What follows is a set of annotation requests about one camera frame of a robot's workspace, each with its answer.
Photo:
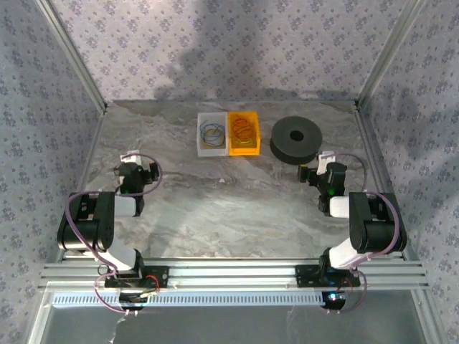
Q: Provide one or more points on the aluminium mounting rail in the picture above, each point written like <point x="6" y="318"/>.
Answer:
<point x="233" y="274"/>

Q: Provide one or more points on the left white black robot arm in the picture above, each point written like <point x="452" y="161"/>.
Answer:
<point x="86" y="222"/>

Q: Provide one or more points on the white plastic bin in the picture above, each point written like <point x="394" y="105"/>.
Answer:
<point x="201" y="152"/>

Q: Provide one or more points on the aluminium frame post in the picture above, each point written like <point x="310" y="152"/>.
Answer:
<point x="75" y="57"/>
<point x="387" y="57"/>

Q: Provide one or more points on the black controller board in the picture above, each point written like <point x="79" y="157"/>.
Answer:
<point x="334" y="300"/>
<point x="132" y="300"/>

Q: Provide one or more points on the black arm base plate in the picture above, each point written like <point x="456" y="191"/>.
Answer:
<point x="161" y="277"/>
<point x="306" y="276"/>

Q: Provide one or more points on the orange plastic bin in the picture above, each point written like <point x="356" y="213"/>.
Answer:
<point x="244" y="150"/>

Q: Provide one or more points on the aluminium table edge rail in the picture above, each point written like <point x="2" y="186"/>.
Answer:
<point x="374" y="154"/>
<point x="91" y="150"/>

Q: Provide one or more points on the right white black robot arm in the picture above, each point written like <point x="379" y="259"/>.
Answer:
<point x="373" y="222"/>

